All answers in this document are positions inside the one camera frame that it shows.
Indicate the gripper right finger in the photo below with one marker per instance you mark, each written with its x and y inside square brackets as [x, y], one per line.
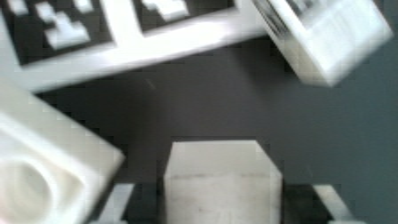
[334, 205]

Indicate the white table leg three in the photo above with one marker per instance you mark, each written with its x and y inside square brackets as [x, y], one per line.
[327, 33]

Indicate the white table leg two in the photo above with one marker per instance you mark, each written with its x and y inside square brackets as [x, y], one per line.
[222, 184]

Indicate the paper sheet with AprilTags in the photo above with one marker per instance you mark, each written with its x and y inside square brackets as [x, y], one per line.
[77, 39]

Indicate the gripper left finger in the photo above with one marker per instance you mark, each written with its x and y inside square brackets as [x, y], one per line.
[114, 208]

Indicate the white square tabletop part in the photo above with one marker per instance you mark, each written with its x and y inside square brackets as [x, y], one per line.
[57, 162]

